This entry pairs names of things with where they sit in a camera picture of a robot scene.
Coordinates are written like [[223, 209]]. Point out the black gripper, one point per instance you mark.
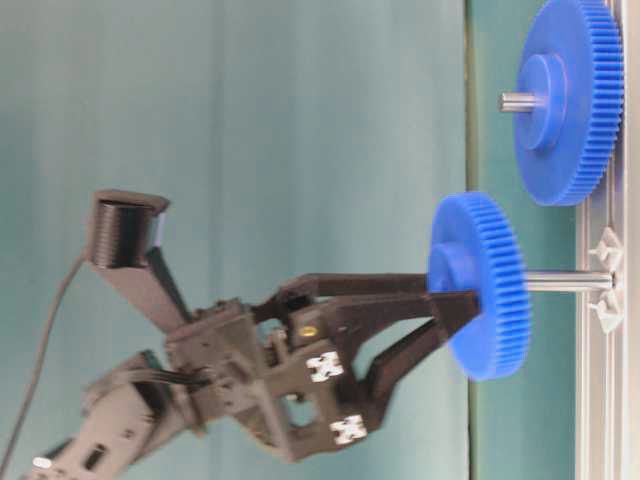
[[283, 369]]

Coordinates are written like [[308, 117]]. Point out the small blue plastic gear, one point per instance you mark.
[[473, 247]]

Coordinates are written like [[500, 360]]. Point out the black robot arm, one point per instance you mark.
[[131, 411]]

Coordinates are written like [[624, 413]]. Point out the long steel shaft lower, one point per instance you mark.
[[568, 281]]

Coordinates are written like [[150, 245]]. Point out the short steel shaft upper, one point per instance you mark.
[[520, 102]]

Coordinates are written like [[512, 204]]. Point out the large blue plastic gear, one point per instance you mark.
[[572, 62]]

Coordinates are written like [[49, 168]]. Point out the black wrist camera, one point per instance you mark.
[[120, 227]]

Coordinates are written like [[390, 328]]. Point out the white plastic shaft bracket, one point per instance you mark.
[[610, 307]]

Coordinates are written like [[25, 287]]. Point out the aluminium extrusion rail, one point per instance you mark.
[[607, 365]]

